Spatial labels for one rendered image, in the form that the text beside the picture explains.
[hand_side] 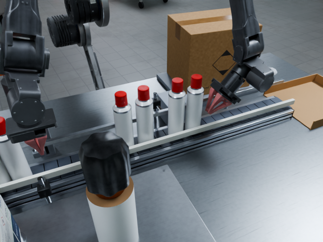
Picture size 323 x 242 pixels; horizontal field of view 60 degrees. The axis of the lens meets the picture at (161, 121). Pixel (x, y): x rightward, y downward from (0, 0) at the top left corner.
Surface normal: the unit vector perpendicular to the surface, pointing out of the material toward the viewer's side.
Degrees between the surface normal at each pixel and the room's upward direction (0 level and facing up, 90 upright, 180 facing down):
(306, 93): 0
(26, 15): 68
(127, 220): 90
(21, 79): 20
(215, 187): 0
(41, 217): 0
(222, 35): 90
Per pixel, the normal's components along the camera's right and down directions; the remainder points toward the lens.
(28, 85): 0.33, -0.82
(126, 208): 0.77, 0.39
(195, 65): 0.33, 0.58
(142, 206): 0.00, -0.79
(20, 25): 0.58, 0.15
